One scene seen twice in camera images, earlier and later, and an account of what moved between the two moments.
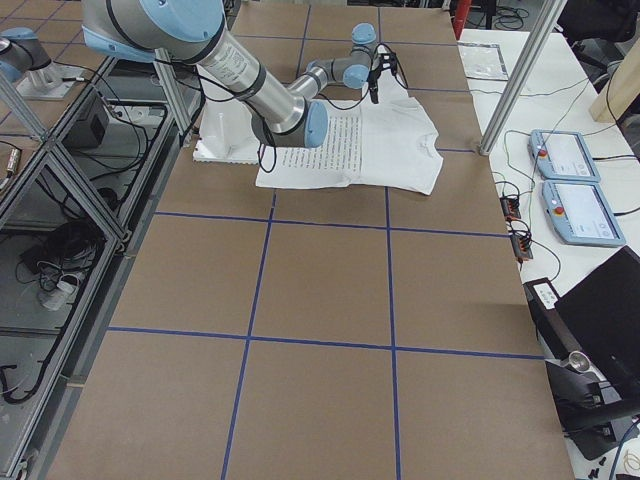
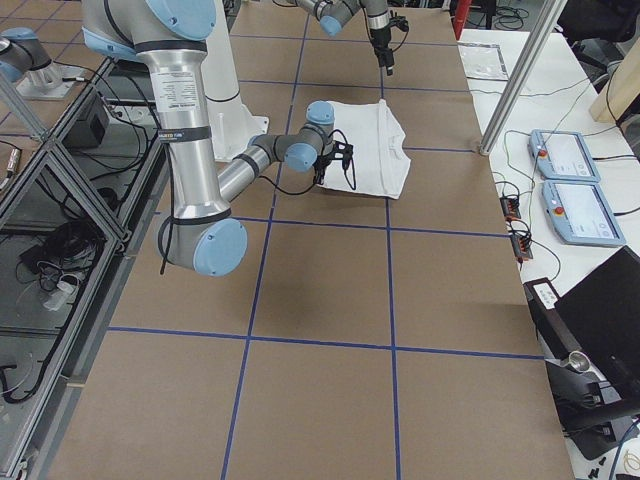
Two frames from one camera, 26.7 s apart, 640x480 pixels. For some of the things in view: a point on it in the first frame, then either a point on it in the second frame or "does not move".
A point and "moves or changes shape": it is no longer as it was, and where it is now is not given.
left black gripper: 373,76 → 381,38
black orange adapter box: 510,207 does not move
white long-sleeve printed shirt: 391,144 moves or changes shape
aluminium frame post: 539,36 does not move
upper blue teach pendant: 562,155 does not move
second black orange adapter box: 522,246 does not move
